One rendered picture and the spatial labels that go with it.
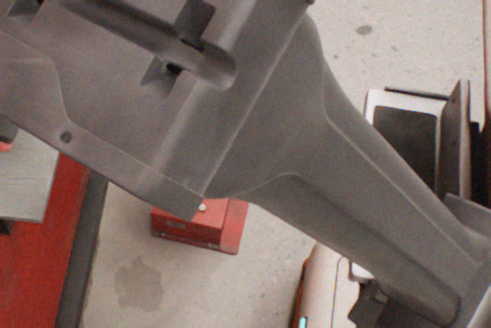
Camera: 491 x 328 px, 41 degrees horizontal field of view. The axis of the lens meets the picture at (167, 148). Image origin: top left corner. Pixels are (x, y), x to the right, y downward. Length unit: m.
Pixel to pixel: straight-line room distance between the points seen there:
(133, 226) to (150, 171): 1.71
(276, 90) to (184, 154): 0.04
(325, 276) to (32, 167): 0.89
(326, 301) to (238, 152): 1.34
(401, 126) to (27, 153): 0.46
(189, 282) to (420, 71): 1.05
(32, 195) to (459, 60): 1.80
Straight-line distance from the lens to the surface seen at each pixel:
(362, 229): 0.27
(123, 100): 0.16
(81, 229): 1.82
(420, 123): 0.82
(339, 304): 1.51
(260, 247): 1.84
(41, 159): 0.82
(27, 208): 0.79
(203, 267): 1.81
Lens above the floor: 1.68
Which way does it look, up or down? 58 degrees down
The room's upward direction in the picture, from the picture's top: 4 degrees counter-clockwise
